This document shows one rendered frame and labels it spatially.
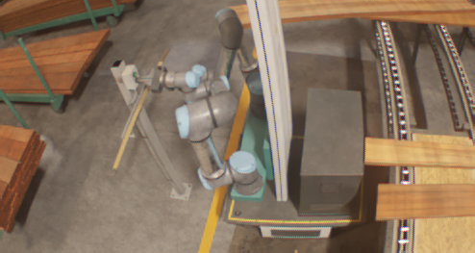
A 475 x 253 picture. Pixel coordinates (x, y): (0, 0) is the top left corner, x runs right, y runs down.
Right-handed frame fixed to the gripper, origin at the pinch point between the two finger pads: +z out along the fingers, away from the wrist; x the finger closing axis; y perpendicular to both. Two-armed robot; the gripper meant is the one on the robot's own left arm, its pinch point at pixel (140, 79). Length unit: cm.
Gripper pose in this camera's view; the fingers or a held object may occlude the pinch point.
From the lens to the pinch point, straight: 184.9
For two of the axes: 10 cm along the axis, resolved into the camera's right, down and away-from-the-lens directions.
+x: -1.6, 9.3, -3.4
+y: -2.2, -3.7, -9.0
